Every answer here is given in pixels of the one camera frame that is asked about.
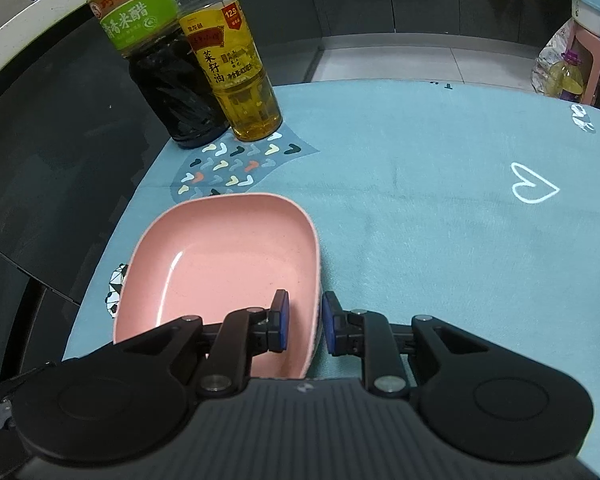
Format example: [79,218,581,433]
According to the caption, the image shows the crumpled plastic bag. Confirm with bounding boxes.
[531,25,581,98]

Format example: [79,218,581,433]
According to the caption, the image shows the pink dish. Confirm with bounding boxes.
[112,192,323,380]

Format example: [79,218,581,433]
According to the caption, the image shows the dark vinegar bottle green label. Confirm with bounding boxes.
[86,0,231,150]

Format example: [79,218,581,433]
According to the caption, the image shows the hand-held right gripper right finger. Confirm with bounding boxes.
[321,290,486,397]

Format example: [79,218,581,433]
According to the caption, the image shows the pink plastic stool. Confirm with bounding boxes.
[562,25,600,106]

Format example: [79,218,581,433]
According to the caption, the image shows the cooking oil bottle yellow label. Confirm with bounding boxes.
[166,0,284,142]

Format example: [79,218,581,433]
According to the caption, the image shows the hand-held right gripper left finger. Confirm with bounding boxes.
[112,289,290,397]

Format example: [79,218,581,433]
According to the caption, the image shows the white kitchen countertop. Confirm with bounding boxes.
[0,0,96,91]

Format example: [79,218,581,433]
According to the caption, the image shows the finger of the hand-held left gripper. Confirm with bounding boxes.
[0,360,63,433]

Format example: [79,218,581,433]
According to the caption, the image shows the oil jug with purple cap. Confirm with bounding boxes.
[547,50,585,98]

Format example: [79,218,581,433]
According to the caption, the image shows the blue printed tablecloth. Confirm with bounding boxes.
[62,80,600,476]

